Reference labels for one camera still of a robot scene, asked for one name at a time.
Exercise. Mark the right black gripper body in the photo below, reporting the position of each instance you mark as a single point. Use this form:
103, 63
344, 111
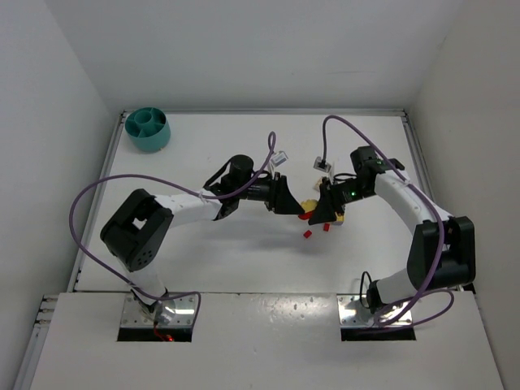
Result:
327, 199

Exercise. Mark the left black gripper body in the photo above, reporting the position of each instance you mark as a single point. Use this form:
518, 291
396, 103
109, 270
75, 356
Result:
276, 193

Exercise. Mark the short yellow lego brick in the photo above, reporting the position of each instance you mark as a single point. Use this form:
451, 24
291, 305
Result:
309, 205

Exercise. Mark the red lego brick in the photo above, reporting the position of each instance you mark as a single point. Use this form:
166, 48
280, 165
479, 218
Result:
306, 215

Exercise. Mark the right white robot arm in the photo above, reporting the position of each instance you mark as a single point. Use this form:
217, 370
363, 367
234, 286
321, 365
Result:
442, 251

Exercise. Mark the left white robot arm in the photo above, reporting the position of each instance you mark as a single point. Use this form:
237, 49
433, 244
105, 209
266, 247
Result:
137, 229

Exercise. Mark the teal divided round container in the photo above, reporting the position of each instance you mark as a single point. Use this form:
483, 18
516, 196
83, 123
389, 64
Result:
148, 129

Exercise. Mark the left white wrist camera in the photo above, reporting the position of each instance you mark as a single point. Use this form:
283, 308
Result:
278, 158

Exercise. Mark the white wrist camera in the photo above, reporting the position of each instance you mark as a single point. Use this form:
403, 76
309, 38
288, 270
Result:
324, 167
278, 158

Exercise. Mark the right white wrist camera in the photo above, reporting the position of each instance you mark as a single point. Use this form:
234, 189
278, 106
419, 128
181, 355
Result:
324, 167

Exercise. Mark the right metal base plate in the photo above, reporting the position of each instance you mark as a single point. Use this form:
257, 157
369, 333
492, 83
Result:
354, 315

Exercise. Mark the metal base plate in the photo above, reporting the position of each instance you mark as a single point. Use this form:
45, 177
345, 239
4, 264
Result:
178, 313
354, 315

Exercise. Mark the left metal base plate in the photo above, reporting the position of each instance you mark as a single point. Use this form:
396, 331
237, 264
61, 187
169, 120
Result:
178, 313

